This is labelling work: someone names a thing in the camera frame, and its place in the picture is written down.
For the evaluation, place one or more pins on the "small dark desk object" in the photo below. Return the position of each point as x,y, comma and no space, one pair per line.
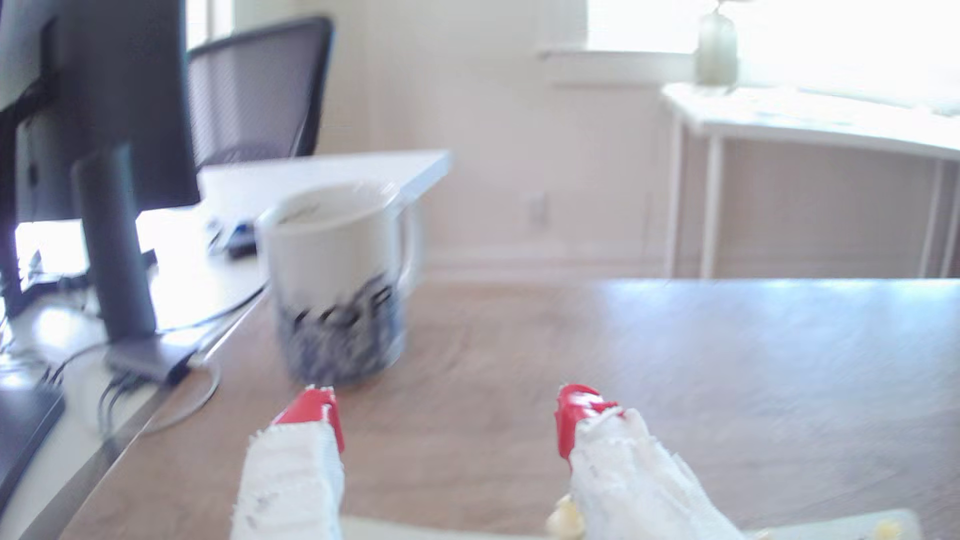
241,241

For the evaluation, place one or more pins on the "black monitor with stand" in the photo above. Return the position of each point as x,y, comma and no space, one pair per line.
120,90

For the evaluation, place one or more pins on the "white chess pawn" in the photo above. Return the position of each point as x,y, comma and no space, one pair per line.
559,520

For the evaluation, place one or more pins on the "dark flat laptop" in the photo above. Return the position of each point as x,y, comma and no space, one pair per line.
22,435

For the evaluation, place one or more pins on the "black mesh office chair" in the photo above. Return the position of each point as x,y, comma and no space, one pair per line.
255,97

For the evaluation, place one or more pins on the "white mug with skyline print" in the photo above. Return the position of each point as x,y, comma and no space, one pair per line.
330,255

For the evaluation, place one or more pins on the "bright window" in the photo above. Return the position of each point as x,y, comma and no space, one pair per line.
825,37

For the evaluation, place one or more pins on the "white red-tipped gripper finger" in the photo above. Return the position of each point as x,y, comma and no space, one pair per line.
292,487
637,487

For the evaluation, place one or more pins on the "white side table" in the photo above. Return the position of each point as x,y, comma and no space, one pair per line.
810,116

